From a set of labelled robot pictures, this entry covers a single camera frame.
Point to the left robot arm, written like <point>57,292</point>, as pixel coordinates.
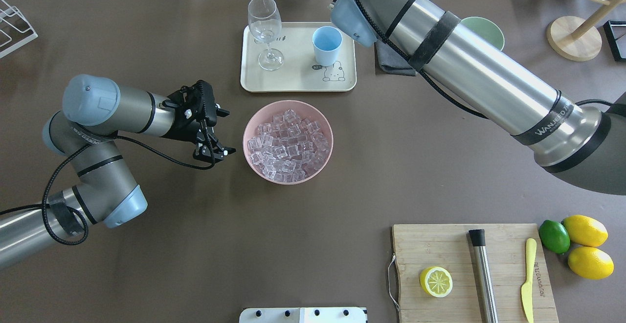
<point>93,184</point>

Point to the yellow lemon lower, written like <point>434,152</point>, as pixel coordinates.
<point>590,263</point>

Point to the light blue cup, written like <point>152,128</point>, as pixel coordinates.
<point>327,41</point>

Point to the clear wine glass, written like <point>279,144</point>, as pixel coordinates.
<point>265,26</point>

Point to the clear ice cubes pile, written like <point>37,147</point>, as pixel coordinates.
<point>288,146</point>

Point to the pink bowl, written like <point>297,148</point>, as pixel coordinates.
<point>288,142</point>

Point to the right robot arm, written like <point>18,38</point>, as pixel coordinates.
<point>578,144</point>

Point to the steel muddler black tip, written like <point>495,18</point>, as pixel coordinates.
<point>479,246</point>

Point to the yellow lemon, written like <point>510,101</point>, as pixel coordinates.
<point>585,230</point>
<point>590,263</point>

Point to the bamboo cutting board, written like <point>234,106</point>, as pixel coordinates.
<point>419,246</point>

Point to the grey folded cloth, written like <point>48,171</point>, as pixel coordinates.
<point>391,62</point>

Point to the yellow lemon upper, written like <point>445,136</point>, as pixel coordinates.
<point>585,230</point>

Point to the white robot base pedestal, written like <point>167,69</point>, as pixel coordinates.
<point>340,314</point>

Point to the wooden cup tree stand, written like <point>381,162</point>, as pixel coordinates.
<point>577,38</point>

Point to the green bowl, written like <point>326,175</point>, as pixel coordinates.
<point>486,29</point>

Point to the yellow plastic knife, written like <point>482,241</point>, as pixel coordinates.
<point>527,288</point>

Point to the cream rabbit tray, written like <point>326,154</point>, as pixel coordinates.
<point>300,72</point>

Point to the black glass rack tray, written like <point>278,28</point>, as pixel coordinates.
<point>615,35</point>

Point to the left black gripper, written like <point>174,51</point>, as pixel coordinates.
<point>185,129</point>

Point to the white wire cup rack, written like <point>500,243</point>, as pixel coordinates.
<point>15,30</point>

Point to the green lime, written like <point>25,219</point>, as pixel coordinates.
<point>554,237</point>

